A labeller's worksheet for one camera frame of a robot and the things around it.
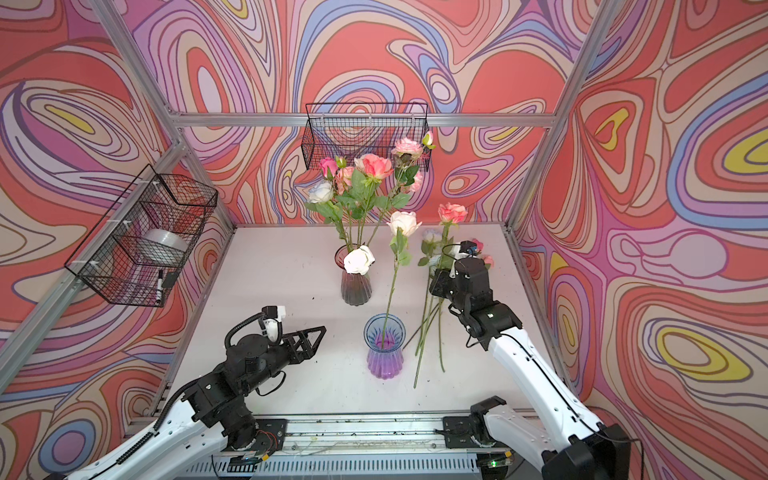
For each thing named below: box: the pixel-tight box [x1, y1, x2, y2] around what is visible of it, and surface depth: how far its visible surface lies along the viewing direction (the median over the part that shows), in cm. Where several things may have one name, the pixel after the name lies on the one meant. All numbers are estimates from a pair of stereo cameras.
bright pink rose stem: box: [320, 156, 339, 177], surface depth 80 cm
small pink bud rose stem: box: [366, 131, 436, 247], surface depth 74 cm
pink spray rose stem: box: [336, 156, 355, 247], surface depth 78 cm
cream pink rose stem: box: [382, 210, 421, 349], surface depth 67 cm
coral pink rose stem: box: [351, 154, 395, 247], surface depth 75 cm
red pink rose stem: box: [438, 203, 468, 269], surface depth 77 cm
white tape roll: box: [143, 228, 189, 252], surface depth 75 cm
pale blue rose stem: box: [305, 180, 351, 253], surface depth 78 cm
